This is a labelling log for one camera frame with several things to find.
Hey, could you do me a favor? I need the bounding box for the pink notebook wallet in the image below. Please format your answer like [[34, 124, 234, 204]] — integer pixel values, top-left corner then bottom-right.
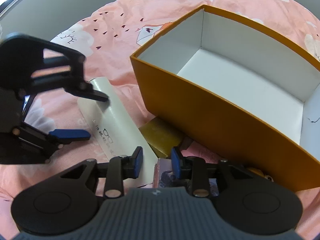
[[153, 159, 219, 198]]

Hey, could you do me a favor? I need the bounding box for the white glasses case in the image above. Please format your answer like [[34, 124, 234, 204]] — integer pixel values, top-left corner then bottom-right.
[[78, 77, 158, 187]]

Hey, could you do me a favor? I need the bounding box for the gold rectangular box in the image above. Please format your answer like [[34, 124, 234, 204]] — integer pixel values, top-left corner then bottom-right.
[[139, 117, 193, 159]]

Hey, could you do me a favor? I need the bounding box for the pink patterned bed quilt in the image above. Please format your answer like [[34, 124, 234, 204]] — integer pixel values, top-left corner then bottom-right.
[[1, 0, 319, 239]]

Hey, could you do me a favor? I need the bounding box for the orange cardboard storage box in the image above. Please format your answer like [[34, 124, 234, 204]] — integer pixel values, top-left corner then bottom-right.
[[130, 5, 319, 191]]

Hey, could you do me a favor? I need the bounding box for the small yellow keychain toy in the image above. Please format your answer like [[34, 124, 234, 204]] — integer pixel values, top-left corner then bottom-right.
[[249, 167, 274, 182]]

